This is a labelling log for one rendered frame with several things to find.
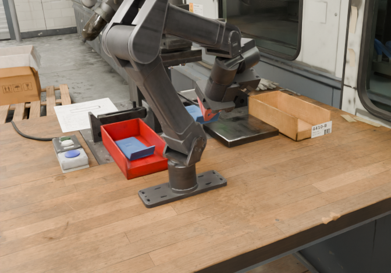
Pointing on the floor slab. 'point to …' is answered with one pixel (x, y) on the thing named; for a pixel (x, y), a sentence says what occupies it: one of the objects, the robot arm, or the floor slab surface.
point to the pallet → (20, 114)
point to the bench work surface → (189, 203)
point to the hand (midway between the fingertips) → (206, 117)
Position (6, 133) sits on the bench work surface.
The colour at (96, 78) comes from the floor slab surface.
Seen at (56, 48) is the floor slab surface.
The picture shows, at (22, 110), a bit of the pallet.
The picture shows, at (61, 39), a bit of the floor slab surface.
